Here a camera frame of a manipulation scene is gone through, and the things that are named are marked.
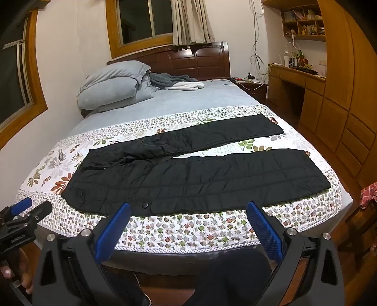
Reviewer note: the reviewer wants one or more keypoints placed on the person's leg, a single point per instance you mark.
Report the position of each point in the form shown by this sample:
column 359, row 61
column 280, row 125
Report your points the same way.
column 232, row 282

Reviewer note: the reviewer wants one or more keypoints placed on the white bottle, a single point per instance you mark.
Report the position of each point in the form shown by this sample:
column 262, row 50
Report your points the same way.
column 285, row 58

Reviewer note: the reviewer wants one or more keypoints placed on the black quilted pants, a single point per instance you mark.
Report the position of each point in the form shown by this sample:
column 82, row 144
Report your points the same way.
column 176, row 182

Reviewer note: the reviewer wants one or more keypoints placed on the wooden wardrobe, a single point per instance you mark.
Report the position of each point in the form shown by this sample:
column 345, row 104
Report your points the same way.
column 338, row 88

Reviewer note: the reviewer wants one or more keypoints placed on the beige curtain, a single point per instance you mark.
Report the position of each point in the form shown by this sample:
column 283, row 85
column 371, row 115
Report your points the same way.
column 188, row 23

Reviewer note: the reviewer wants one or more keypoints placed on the person's left hand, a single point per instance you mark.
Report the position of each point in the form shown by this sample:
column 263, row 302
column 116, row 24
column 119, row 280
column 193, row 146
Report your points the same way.
column 17, row 266

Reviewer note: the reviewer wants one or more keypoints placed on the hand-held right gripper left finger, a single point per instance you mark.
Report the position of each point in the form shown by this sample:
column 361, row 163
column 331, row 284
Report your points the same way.
column 116, row 229

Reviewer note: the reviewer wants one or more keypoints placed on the wooden framed window with curtain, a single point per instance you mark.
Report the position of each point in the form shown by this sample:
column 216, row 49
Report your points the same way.
column 138, row 20

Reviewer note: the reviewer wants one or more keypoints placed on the wooden wall shelf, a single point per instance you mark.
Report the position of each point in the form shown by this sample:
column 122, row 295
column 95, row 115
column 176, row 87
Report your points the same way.
column 303, row 38

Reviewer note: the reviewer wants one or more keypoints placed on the white towel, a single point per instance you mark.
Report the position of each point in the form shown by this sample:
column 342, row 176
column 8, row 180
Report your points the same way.
column 188, row 86

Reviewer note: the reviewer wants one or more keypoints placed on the red checked cloth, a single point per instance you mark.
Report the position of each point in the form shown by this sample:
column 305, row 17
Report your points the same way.
column 369, row 194

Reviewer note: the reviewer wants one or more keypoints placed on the dark grey garment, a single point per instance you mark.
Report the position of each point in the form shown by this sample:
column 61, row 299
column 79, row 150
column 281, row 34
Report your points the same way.
column 170, row 79

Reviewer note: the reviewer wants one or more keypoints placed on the grey pillow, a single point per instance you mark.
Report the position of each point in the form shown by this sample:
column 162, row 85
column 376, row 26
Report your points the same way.
column 115, row 97
column 117, row 73

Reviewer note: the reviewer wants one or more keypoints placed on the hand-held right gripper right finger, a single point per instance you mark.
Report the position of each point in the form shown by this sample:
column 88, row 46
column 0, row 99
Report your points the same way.
column 263, row 229

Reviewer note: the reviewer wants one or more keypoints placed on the wooden chair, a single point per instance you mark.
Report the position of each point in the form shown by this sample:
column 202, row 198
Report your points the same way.
column 362, row 223

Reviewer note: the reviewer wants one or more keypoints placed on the black keyboard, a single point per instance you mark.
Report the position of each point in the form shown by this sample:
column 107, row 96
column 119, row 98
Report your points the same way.
column 306, row 70

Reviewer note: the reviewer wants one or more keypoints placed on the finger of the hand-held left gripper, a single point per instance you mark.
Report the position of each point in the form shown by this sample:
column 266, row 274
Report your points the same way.
column 36, row 214
column 19, row 205

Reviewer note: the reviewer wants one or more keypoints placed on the bed with light blue sheet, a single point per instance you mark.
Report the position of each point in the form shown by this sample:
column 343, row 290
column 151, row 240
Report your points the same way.
column 191, row 103

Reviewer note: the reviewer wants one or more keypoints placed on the dark wooden headboard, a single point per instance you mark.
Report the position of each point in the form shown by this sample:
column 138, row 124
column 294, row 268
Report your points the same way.
column 206, row 61

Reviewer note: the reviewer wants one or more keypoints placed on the wooden desk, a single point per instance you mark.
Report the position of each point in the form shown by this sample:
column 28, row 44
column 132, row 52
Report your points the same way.
column 312, row 97

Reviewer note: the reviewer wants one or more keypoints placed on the wooden nightstand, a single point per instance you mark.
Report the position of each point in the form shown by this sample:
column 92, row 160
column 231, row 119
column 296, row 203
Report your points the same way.
column 253, row 89

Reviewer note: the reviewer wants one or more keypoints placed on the floral quilted blanket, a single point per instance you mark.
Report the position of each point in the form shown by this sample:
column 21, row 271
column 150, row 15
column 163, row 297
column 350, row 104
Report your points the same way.
column 206, row 226

